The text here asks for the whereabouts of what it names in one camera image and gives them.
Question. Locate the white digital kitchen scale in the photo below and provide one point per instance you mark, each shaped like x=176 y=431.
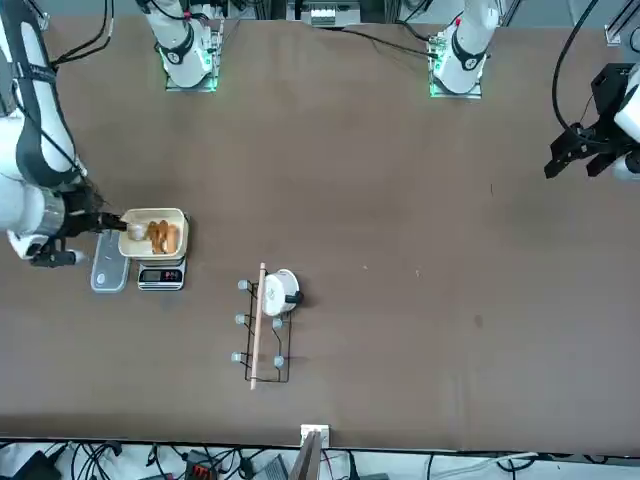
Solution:
x=161 y=276

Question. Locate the cream rectangular plastic container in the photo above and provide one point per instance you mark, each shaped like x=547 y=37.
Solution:
x=150 y=214

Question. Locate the aluminium camera post bracket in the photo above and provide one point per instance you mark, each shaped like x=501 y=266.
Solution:
x=314 y=435

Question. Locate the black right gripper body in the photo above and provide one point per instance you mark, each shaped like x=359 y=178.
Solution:
x=80 y=212

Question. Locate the brown fried chicken toy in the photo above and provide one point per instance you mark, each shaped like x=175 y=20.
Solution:
x=157 y=237

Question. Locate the small white food item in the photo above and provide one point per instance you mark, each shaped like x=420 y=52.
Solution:
x=136 y=231

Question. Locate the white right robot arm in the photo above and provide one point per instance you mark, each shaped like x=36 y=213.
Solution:
x=15 y=205

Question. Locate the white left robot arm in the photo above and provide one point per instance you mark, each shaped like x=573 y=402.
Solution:
x=467 y=45

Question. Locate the white power strip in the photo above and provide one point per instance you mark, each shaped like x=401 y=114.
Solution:
x=322 y=16

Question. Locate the black power adapter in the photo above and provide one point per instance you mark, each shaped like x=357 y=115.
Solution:
x=35 y=465

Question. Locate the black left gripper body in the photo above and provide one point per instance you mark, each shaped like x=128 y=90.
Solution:
x=610 y=90

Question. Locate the aluminium profile bracket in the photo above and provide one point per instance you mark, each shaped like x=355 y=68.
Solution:
x=616 y=30
x=39 y=17

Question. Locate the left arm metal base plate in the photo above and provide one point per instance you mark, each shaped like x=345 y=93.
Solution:
x=435 y=90

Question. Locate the dark grey flat device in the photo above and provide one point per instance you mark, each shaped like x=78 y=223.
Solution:
x=274 y=470

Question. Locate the white smiley mug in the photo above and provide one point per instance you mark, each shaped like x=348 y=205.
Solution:
x=277 y=292

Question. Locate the clear plastic container lid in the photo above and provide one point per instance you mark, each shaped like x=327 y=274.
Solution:
x=106 y=272

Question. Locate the black device red connectors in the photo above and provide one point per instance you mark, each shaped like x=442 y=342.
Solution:
x=196 y=467

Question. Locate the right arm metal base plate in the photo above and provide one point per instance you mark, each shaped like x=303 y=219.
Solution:
x=212 y=60

